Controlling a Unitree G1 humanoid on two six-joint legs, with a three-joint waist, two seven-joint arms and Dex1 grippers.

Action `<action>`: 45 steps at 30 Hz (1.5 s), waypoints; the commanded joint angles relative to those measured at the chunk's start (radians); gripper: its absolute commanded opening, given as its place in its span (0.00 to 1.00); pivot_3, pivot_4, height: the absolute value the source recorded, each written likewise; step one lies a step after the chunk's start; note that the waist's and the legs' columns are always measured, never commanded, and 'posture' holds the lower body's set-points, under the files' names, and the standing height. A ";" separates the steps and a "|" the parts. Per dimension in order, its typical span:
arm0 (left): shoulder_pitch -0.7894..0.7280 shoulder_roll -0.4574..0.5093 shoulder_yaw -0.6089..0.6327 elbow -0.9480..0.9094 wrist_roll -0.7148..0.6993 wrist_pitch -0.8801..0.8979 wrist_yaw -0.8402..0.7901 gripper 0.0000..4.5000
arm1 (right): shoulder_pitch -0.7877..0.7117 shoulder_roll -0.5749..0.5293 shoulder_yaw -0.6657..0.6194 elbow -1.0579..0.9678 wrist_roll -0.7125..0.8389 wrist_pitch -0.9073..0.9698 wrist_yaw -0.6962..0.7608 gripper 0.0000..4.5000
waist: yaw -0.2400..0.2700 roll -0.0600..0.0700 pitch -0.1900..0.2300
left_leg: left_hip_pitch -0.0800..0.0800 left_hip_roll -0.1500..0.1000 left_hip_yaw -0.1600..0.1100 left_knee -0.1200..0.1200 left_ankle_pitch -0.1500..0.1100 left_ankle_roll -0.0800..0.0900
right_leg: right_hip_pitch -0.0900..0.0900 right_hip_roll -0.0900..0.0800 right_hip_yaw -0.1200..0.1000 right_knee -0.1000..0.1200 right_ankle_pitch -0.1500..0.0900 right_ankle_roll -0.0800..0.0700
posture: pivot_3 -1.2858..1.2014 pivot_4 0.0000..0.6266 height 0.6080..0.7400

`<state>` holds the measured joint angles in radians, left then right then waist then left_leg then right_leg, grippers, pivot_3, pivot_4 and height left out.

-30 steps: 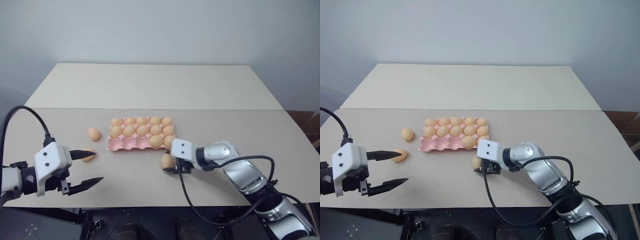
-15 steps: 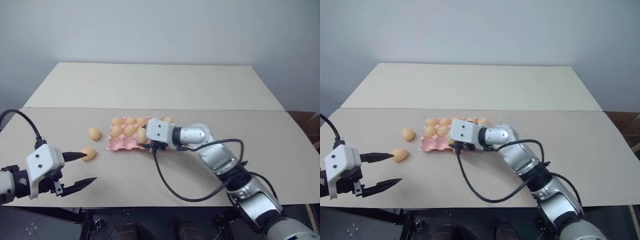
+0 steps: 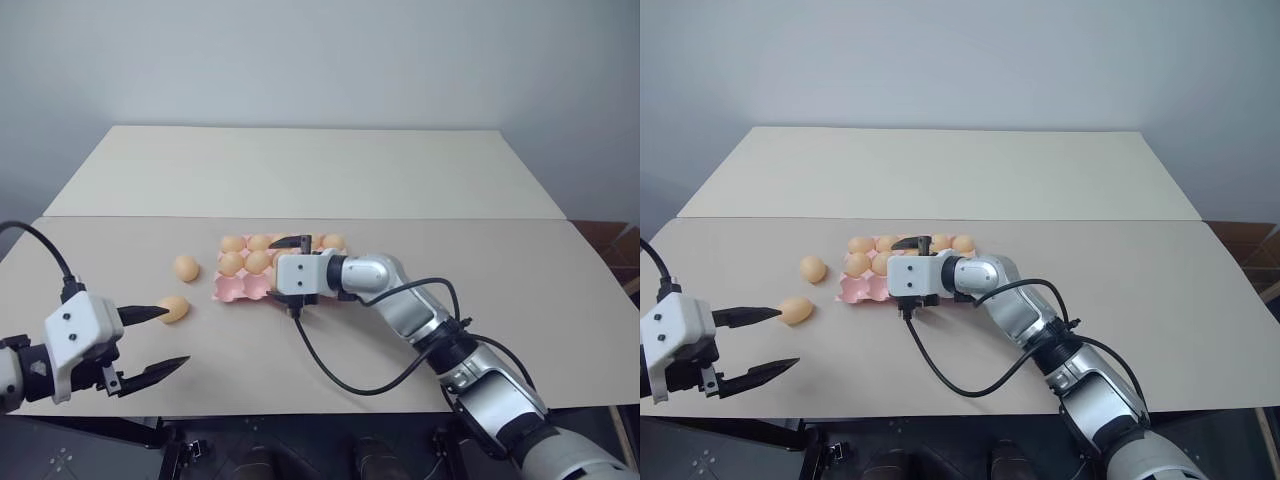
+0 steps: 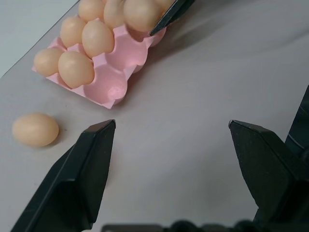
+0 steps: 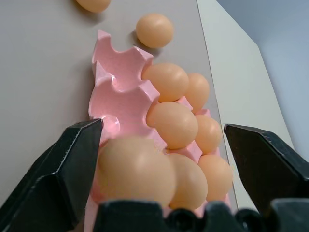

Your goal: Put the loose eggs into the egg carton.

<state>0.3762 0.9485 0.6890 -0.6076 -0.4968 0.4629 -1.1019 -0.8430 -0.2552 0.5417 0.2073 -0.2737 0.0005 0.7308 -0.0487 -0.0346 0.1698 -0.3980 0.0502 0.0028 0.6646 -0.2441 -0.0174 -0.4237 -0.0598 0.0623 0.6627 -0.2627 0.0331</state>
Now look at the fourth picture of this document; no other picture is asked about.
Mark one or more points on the pink egg carton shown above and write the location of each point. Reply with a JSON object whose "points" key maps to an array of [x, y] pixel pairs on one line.
{"points": [[130, 53]]}

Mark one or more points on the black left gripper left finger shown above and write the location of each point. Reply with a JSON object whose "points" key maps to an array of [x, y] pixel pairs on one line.
{"points": [[72, 188]]}

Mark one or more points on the beige egg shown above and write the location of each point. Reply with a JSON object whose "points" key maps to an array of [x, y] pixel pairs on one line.
{"points": [[72, 31], [35, 129], [75, 70], [141, 13], [97, 38], [113, 14], [47, 61], [91, 9]]}

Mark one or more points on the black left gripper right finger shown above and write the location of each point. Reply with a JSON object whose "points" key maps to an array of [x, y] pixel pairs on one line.
{"points": [[270, 174]]}

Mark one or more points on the dark grey robot body panel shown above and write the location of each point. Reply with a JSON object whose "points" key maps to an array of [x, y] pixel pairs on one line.
{"points": [[299, 120]]}

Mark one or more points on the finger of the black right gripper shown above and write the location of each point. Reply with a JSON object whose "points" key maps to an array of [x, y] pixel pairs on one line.
{"points": [[172, 14]]}

